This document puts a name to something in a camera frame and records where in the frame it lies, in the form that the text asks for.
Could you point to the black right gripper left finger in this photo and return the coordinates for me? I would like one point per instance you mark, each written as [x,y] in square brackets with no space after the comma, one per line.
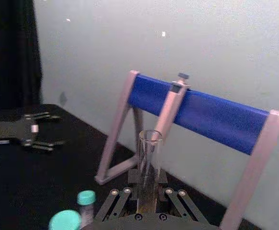
[115,203]

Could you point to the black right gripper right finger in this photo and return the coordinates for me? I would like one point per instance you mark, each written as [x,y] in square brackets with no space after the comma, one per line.
[177,203]

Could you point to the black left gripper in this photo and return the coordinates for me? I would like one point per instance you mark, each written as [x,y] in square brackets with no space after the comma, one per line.
[12,130]

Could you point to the clear glass test tube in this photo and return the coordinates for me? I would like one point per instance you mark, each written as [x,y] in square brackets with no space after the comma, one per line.
[148,163]

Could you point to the small vial with teal cap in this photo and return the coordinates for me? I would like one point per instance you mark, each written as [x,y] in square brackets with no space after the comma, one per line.
[86,203]

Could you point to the black table cloth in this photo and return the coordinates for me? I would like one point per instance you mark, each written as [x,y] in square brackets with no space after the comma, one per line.
[46,172]

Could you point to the wide jar with teal lid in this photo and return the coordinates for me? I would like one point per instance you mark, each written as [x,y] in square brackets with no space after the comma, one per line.
[65,220]

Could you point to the steel rack with blue bar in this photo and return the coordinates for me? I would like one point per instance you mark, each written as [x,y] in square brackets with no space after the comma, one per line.
[208,119]

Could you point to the black curtain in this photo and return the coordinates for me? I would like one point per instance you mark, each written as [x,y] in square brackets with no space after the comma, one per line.
[10,48]

